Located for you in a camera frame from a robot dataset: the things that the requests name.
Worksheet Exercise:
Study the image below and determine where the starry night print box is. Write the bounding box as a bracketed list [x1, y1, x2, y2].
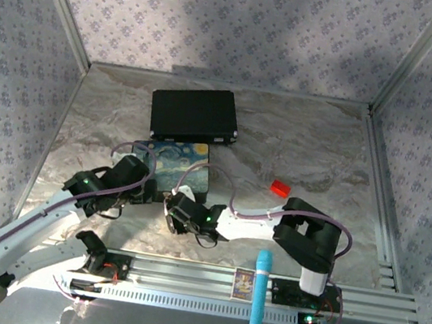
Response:
[123, 131, 218, 210]

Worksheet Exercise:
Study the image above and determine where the small purple card box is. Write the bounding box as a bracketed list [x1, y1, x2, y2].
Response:
[229, 266, 258, 303]

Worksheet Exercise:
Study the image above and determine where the red plastic block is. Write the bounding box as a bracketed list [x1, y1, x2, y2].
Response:
[268, 178, 293, 200]

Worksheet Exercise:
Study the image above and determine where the cyan marker pen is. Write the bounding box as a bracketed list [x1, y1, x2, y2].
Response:
[246, 248, 276, 324]

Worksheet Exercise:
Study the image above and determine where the black hard case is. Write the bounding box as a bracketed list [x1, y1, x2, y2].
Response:
[145, 78, 247, 153]

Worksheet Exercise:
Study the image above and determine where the thin black right gripper cable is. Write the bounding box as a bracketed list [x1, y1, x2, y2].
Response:
[192, 231, 221, 253]

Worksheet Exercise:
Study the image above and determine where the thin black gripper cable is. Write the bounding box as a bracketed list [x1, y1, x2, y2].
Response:
[93, 198, 125, 222]
[192, 231, 221, 253]

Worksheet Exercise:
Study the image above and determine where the thin black left gripper cable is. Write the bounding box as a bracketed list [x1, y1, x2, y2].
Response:
[93, 198, 125, 222]

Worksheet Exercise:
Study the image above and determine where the aluminium mounting rail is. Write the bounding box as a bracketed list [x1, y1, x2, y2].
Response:
[98, 246, 425, 324]

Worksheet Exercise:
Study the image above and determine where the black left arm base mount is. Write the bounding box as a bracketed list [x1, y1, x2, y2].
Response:
[70, 229, 136, 281]

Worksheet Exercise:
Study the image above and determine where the white slotted cable duct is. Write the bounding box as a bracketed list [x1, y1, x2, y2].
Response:
[55, 271, 305, 324]

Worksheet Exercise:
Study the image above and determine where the aluminium side frame bar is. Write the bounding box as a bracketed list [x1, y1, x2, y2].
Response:
[339, 107, 430, 293]
[11, 55, 92, 225]

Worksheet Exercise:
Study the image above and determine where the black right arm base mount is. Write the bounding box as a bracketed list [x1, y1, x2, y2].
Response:
[269, 276, 347, 315]

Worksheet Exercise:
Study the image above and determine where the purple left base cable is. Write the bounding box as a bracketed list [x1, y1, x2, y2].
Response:
[48, 274, 96, 308]

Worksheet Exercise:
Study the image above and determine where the aluminium back frame bar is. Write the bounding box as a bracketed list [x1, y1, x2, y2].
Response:
[89, 59, 374, 113]

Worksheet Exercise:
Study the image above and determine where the aluminium corner post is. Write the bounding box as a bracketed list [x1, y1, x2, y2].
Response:
[10, 0, 102, 70]
[369, 0, 432, 123]

